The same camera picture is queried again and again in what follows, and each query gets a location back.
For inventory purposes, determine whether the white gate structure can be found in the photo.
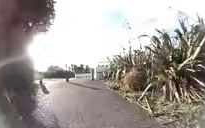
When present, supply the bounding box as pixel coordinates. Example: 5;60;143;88
73;61;110;81

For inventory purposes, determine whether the distant row of trees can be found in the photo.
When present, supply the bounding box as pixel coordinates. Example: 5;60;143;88
39;63;92;80

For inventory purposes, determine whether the grey asphalt path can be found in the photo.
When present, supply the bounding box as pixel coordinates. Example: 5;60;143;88
26;78;168;128

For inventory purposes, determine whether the row of flax bushes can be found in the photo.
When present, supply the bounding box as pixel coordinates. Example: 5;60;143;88
103;13;205;104

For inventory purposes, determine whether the strip of dry fallen leaves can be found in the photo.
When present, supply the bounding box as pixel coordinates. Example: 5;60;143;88
104;81;205;128

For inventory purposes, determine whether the dark post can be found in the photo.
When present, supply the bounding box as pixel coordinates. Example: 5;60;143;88
64;64;70;83

